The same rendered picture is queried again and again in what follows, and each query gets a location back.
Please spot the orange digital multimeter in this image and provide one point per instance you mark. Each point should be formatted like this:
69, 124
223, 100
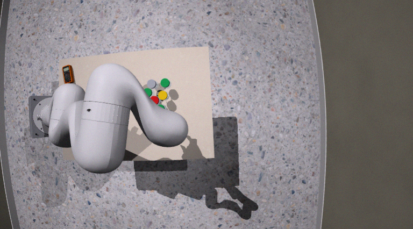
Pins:
68, 74

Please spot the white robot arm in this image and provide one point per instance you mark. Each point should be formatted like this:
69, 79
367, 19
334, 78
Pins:
111, 92

